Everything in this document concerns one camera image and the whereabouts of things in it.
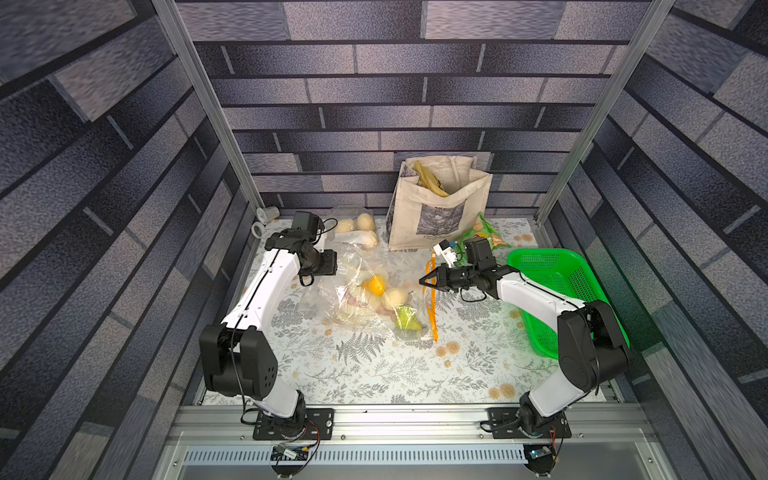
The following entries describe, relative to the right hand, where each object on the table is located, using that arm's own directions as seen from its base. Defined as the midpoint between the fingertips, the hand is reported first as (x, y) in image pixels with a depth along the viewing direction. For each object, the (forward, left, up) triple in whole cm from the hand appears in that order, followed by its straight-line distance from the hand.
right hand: (419, 279), depth 86 cm
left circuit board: (-41, +33, -14) cm, 55 cm away
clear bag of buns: (+29, +22, -8) cm, 37 cm away
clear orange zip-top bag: (-2, +24, -11) cm, 27 cm away
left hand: (+2, +27, +5) cm, 27 cm away
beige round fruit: (-1, +7, -8) cm, 10 cm away
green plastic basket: (+10, -51, -10) cm, 53 cm away
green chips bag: (+21, -23, -1) cm, 31 cm away
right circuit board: (-41, -29, -17) cm, 53 cm away
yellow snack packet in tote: (+30, -3, +13) cm, 33 cm away
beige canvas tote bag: (+23, 0, +2) cm, 23 cm away
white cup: (+33, +59, -6) cm, 68 cm away
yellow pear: (+3, +14, -8) cm, 16 cm away
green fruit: (-10, +4, -5) cm, 12 cm away
